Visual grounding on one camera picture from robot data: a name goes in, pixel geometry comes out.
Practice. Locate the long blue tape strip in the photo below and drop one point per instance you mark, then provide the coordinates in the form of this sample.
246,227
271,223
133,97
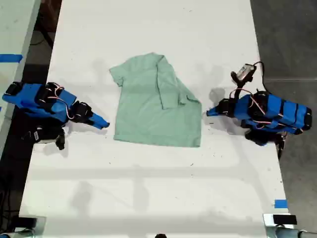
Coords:
11,58

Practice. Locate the short blue tape strip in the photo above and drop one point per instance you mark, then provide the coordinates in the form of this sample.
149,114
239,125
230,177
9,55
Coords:
280,203

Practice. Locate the black camera stalk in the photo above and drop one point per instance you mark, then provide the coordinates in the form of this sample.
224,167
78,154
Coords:
236,84

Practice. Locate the silver gripper camera box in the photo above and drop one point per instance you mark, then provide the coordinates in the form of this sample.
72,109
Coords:
244,71

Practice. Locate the pale green T-shirt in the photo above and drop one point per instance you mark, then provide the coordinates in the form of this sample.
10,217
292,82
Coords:
143,106

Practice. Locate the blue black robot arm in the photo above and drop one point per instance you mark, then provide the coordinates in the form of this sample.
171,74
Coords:
29,99
284,114

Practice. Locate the small black box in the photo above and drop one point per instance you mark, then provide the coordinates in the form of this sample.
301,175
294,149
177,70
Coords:
27,221
284,219

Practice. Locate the white box holder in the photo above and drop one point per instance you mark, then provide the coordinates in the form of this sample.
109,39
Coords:
267,220

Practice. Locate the white side table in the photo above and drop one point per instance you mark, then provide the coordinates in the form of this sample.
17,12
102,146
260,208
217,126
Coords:
15,37

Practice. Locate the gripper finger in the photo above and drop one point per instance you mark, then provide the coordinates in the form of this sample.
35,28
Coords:
214,109
213,113
97,124
99,118

